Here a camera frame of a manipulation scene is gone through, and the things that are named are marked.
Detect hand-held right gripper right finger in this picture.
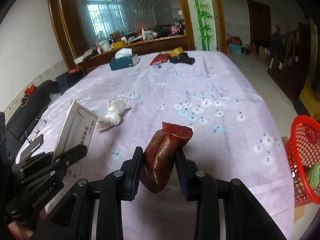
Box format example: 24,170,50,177
175,147,288,240

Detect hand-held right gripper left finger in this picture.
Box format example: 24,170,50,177
35,146,144,240

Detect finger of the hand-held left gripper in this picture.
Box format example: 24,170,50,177
11,151,53,173
19,144,88,188

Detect long white cardboard box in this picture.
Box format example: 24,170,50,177
52,99,99,183

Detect red-brown snack packet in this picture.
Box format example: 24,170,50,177
140,121,194,194

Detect red plastic mesh basket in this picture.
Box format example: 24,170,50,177
285,115,320,207

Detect green fluffy towel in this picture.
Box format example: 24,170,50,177
306,162,320,189

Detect person's left forearm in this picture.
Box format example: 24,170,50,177
7,220,34,240

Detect black smartphone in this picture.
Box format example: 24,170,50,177
15,134,44,164

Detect eyeglasses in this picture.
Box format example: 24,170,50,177
26,119,47,143

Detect crumpled white plastic bag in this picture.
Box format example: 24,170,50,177
96,99,130,131

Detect black leather sofa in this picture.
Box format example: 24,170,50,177
0,80,59,160

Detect dark bag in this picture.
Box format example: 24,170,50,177
55,70,84,94

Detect purple floral tablecloth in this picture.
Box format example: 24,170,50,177
15,50,298,240

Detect teal tissue box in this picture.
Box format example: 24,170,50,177
109,48,139,71

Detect flat dark red packet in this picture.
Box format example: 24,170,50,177
149,54,170,65

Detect black pouch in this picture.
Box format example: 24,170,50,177
169,52,196,65

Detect pile of assorted household items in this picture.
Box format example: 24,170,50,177
82,22,187,55

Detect wooden framed glass partition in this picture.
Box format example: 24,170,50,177
46,0,195,70

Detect brown cardboard box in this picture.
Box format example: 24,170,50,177
258,45,271,67

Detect red gift boxes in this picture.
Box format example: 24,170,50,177
226,36,243,55

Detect wooden staircase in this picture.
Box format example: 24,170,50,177
267,21,320,103

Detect bamboo print panel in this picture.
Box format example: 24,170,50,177
180,0,222,52

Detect dark wooden door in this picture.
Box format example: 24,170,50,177
247,0,272,48

